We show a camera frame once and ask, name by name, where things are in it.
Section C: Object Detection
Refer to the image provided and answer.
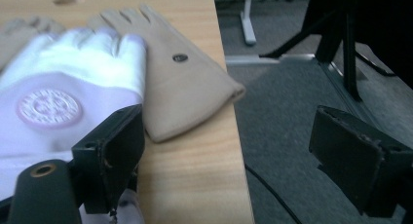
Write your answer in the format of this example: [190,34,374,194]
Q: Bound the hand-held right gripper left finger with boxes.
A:
[71,103,146,215]

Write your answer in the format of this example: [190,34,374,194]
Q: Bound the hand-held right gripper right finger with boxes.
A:
[308,105,413,218]

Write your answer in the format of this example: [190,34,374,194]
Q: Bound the white glove with round print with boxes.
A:
[0,27,148,224]

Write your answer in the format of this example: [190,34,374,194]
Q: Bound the beige glove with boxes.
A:
[87,3,246,144]
[0,17,66,72]

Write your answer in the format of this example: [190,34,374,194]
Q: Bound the black stand legs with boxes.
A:
[259,0,398,102]

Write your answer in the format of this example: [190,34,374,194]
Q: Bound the white metal floor bar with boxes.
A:
[225,53,317,67]

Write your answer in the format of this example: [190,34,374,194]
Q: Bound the white metal stand leg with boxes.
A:
[240,0,258,46]

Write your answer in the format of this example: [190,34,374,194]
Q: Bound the black cable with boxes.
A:
[244,164,304,224]

